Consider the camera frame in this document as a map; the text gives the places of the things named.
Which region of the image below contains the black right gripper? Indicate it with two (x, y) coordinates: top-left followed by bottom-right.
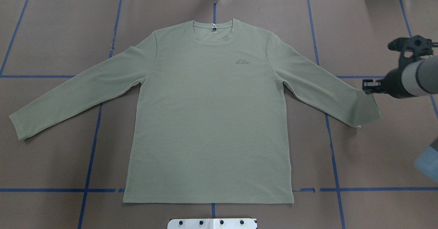
(363, 68), (407, 99)

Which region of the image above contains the olive green long-sleeve shirt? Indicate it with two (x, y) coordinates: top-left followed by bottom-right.
(9, 20), (381, 204)

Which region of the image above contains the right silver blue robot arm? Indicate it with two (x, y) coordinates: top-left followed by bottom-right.
(362, 57), (438, 182)

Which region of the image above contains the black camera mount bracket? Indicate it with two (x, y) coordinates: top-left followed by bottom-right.
(387, 35), (438, 69)

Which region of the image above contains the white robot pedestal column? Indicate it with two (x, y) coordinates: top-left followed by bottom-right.
(167, 218), (258, 229)

